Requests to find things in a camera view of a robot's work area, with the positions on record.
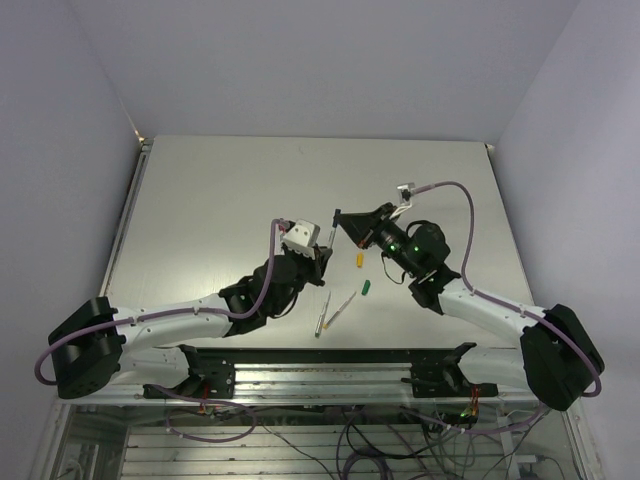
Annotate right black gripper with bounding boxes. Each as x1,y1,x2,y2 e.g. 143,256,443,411
335,203,420,277

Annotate blue pen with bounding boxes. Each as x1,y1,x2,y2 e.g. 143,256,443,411
327,226,338,249

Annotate green pen cap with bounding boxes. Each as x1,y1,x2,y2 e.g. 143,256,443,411
361,280,371,296

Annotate yellow pen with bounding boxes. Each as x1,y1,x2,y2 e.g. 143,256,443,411
323,291,357,330

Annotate green pen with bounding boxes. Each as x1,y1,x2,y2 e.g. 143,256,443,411
314,291,332,339

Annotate blue pen cap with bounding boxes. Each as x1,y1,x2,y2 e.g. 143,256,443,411
332,209,341,228

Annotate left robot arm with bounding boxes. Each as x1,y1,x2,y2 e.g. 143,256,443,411
45,246,333,400

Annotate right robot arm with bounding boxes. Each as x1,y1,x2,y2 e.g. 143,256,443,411
334,203,604,411

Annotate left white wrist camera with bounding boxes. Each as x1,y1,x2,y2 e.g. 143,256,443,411
282,219,320,259

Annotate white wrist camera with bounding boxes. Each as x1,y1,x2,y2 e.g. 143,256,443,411
282,219,320,259
390,183,416,219

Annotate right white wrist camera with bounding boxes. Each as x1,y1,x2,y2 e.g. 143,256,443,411
390,183,416,219

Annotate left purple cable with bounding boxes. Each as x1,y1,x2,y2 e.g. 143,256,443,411
33,217,294,385

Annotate purple cable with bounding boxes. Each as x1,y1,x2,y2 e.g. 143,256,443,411
33,217,294,385
412,180,602,397

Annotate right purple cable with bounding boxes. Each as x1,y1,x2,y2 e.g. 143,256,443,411
412,180,602,397

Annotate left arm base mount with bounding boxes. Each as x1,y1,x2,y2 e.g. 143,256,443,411
143,345,236,400

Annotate aluminium frame rails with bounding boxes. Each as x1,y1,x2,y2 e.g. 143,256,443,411
34,350,602,479

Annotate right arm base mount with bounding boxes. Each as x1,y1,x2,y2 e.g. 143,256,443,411
400,342,499,398

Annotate loose cables under table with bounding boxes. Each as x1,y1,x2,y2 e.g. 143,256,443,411
164,394,546,480

